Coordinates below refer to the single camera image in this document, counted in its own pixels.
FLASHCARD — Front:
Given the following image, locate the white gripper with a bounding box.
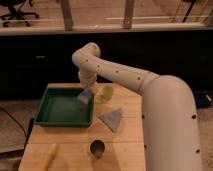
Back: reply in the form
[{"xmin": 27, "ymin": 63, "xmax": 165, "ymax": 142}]
[{"xmin": 78, "ymin": 69, "xmax": 99, "ymax": 95}]

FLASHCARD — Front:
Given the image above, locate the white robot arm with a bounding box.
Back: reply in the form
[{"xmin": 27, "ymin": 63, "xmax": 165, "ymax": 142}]
[{"xmin": 71, "ymin": 42, "xmax": 203, "ymax": 171}]

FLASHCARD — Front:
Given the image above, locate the green plastic tray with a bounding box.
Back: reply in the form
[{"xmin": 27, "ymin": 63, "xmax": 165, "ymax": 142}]
[{"xmin": 35, "ymin": 87, "xmax": 94, "ymax": 127}]

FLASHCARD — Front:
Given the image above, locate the translucent green cup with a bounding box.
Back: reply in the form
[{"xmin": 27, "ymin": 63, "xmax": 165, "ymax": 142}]
[{"xmin": 103, "ymin": 86, "xmax": 114, "ymax": 100}]

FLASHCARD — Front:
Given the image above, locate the grey-blue folded cloth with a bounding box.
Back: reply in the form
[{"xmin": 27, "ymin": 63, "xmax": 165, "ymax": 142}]
[{"xmin": 99, "ymin": 108, "xmax": 123, "ymax": 132}]

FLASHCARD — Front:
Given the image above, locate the metal cup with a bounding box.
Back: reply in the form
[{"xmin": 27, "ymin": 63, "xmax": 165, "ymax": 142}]
[{"xmin": 90, "ymin": 140, "xmax": 105, "ymax": 158}]

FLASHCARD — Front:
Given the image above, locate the yellow banana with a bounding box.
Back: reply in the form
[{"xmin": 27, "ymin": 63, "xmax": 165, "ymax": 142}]
[{"xmin": 41, "ymin": 144, "xmax": 57, "ymax": 171}]

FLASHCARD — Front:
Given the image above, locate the dark device on floor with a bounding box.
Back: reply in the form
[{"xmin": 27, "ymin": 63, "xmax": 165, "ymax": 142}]
[{"xmin": 196, "ymin": 93, "xmax": 212, "ymax": 108}]

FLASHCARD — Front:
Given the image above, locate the black office chair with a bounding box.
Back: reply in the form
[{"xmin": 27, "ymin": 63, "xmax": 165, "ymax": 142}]
[{"xmin": 0, "ymin": 0, "xmax": 39, "ymax": 27}]

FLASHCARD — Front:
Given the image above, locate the left wooden post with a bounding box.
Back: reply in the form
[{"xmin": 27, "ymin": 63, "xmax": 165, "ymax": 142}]
[{"xmin": 60, "ymin": 0, "xmax": 73, "ymax": 31}]

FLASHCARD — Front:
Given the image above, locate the wooden post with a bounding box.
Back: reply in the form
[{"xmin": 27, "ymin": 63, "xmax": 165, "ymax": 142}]
[
  {"xmin": 123, "ymin": 0, "xmax": 134, "ymax": 29},
  {"xmin": 60, "ymin": 0, "xmax": 73, "ymax": 31}
]

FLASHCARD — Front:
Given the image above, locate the right wooden post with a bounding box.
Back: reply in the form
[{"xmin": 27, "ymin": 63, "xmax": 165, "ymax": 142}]
[{"xmin": 123, "ymin": 0, "xmax": 134, "ymax": 29}]

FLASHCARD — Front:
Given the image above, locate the black cable left floor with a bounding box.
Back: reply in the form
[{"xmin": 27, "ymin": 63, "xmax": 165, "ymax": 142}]
[{"xmin": 0, "ymin": 106, "xmax": 28, "ymax": 138}]

